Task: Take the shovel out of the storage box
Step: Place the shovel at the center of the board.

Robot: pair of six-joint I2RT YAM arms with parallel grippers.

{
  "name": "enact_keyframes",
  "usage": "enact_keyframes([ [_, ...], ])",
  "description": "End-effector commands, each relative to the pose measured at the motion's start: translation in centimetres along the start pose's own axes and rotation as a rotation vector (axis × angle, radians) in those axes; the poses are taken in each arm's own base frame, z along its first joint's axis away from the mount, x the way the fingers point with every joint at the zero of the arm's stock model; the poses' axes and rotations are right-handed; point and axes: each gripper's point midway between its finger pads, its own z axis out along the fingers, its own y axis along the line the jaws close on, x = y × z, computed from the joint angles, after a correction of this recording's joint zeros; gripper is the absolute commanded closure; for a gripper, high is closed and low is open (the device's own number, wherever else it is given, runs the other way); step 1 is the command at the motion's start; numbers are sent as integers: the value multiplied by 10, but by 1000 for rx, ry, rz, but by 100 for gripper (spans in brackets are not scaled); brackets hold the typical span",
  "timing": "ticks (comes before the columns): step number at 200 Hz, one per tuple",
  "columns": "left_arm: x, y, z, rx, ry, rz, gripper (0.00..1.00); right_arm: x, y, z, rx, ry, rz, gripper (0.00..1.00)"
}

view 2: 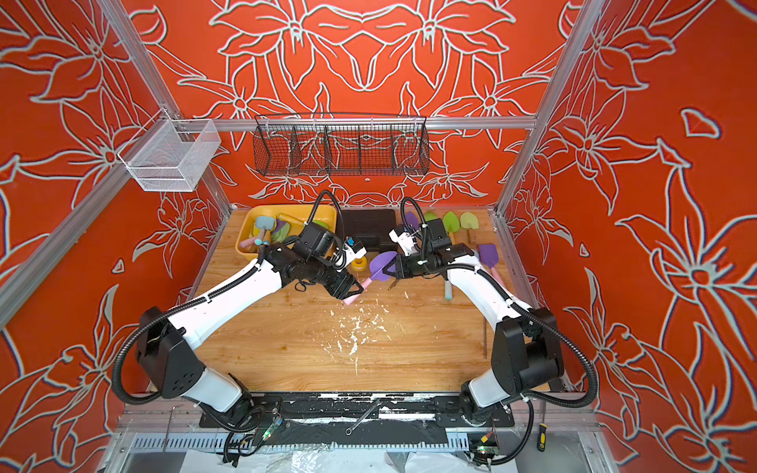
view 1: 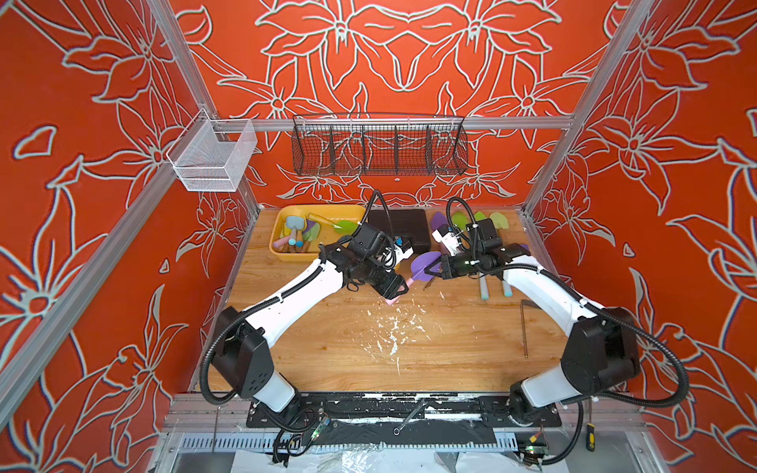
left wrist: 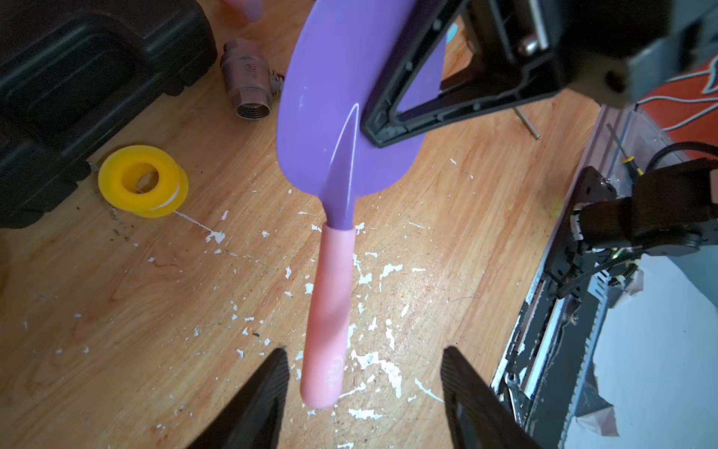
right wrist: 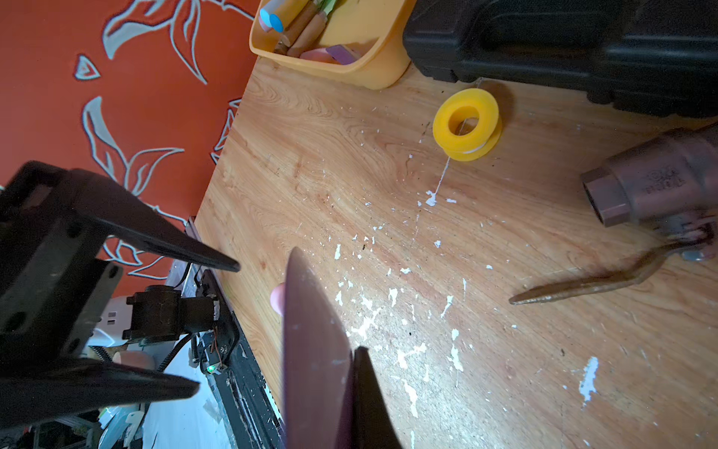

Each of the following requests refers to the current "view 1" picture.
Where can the yellow storage box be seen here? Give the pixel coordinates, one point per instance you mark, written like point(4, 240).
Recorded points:
point(296, 238)

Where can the wrench on base rail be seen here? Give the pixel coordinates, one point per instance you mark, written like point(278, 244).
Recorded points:
point(411, 417)

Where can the grey cable duct strip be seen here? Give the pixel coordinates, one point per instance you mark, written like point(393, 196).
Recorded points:
point(446, 442)

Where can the black wire wall basket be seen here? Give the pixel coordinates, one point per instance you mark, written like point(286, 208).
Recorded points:
point(379, 145)

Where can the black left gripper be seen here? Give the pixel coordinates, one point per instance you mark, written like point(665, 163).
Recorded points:
point(390, 288)

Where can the clear mesh wall basket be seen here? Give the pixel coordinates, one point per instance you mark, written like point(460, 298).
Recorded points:
point(212, 155)

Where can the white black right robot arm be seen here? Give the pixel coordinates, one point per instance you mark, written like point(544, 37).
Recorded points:
point(602, 348)

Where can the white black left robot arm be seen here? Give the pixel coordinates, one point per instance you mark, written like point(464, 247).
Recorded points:
point(238, 362)

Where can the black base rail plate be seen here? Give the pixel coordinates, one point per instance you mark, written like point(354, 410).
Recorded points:
point(489, 409)

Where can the black plastic tool case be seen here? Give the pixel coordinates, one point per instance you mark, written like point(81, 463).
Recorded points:
point(408, 224)

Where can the yellow black screwdriver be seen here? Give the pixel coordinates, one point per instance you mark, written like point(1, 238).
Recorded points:
point(590, 438)

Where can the pink handled tool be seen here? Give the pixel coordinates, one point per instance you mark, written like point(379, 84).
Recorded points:
point(418, 268)

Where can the purple shovel pink handle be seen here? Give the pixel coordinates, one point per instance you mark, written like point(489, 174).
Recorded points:
point(439, 219)

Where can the small green shovel wooden handle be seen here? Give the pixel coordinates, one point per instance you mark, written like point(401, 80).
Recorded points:
point(341, 227)

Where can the hex key on table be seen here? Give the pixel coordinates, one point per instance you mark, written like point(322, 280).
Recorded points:
point(525, 304)

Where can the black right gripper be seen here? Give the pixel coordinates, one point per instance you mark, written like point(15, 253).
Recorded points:
point(451, 267)

